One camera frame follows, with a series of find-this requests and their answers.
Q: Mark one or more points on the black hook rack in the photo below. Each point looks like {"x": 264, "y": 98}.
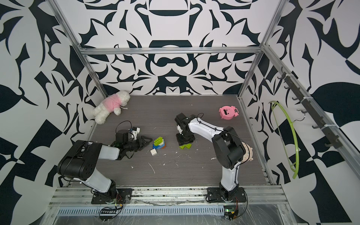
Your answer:
{"x": 313, "y": 109}

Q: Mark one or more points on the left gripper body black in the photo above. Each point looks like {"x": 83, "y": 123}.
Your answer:
{"x": 133, "y": 145}

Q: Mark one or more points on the dark blue lego brick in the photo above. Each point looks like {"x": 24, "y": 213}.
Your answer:
{"x": 157, "y": 146}

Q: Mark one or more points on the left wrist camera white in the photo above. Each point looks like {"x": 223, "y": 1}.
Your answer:
{"x": 135, "y": 132}

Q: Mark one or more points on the green hoop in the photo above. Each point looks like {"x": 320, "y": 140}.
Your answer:
{"x": 296, "y": 165}

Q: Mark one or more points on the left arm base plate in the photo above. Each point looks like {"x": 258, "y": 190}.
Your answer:
{"x": 118, "y": 196}

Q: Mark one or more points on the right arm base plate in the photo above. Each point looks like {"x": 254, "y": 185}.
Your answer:
{"x": 220, "y": 195}

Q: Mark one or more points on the green L-shaped lego brick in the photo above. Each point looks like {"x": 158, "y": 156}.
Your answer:
{"x": 186, "y": 146}

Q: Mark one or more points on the aluminium front rail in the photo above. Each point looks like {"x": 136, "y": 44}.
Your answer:
{"x": 158, "y": 196}

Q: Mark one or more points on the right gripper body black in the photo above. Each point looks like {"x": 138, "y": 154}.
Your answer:
{"x": 183, "y": 138}

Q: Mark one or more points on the beige round clock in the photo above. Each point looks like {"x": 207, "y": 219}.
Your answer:
{"x": 248, "y": 156}

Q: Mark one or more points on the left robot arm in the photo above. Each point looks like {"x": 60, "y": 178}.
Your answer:
{"x": 80, "y": 161}

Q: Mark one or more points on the pink alarm clock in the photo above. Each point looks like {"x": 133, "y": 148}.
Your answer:
{"x": 228, "y": 112}

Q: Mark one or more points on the white lego brick left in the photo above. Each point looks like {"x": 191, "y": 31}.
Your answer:
{"x": 153, "y": 152}

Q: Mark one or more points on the white plush toy pink shirt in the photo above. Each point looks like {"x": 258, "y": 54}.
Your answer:
{"x": 112, "y": 104}

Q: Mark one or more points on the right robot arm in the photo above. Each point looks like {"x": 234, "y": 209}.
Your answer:
{"x": 231, "y": 152}

